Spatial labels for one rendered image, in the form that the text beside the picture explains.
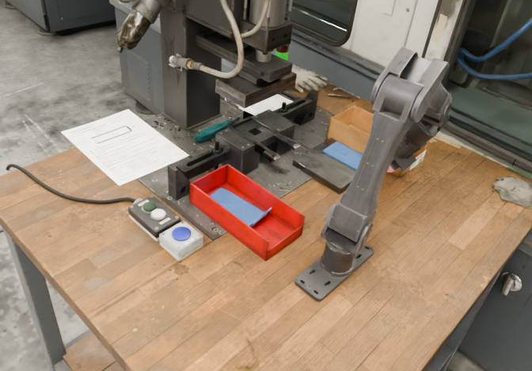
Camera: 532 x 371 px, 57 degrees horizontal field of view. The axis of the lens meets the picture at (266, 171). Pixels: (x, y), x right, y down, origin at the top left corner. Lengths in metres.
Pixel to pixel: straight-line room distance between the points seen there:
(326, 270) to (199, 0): 0.68
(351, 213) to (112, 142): 0.71
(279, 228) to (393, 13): 0.87
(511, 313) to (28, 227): 1.49
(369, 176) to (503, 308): 1.04
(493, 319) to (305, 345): 1.09
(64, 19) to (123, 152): 3.05
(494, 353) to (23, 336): 1.72
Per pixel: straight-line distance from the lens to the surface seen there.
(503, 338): 1.96
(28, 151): 3.04
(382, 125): 0.92
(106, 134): 1.43
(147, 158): 1.32
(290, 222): 1.12
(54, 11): 4.29
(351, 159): 1.34
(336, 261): 1.01
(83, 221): 1.16
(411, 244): 1.18
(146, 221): 1.10
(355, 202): 0.96
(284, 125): 1.32
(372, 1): 1.74
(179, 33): 1.32
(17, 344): 2.12
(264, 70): 1.15
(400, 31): 1.70
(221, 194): 1.19
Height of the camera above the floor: 1.68
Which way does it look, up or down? 37 degrees down
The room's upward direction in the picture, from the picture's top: 6 degrees clockwise
